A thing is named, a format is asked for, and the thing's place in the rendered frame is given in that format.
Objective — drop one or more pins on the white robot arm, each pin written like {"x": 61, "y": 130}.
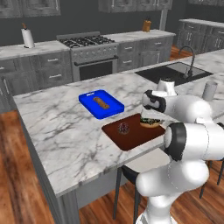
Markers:
{"x": 189, "y": 172}

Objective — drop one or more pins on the black sink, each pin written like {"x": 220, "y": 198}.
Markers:
{"x": 166, "y": 73}

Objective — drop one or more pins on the grey corner base cupboards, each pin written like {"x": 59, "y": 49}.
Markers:
{"x": 201, "y": 36}

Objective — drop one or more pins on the black curved tap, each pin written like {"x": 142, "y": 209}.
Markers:
{"x": 192, "y": 62}

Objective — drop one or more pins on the stool with white seat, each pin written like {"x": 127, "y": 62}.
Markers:
{"x": 145, "y": 162}

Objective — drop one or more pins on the dark brown tray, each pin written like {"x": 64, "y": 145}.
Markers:
{"x": 137, "y": 137}

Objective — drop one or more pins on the chocolate donut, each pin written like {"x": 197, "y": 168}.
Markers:
{"x": 123, "y": 128}

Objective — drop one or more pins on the grey cup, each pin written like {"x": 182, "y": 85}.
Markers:
{"x": 210, "y": 91}

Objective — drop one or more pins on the wooden knife block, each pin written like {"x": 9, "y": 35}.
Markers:
{"x": 146, "y": 25}

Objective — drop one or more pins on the white paper towel roll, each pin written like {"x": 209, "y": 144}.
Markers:
{"x": 28, "y": 38}

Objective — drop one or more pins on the grey wall cupboards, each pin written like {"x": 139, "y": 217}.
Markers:
{"x": 207, "y": 2}
{"x": 134, "y": 4}
{"x": 29, "y": 7}

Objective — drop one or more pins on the grey base cupboards beside knife block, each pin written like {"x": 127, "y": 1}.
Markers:
{"x": 145, "y": 49}

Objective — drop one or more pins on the grey base cupboards beside towel roll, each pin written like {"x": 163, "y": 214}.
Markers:
{"x": 43, "y": 70}

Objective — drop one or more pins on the cake with dark topping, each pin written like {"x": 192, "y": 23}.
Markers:
{"x": 150, "y": 124}

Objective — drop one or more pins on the grey island counter base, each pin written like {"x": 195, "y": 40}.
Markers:
{"x": 67, "y": 210}

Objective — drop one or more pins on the brown bread roll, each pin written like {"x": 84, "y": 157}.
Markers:
{"x": 101, "y": 103}

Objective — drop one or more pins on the blue plastic tray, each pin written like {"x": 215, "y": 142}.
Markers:
{"x": 87, "y": 102}

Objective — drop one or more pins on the steel stove with oven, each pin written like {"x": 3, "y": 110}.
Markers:
{"x": 93, "y": 58}

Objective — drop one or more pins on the dark legged stool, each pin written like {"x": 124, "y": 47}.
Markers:
{"x": 220, "y": 175}

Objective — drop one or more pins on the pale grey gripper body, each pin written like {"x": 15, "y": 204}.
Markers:
{"x": 150, "y": 114}

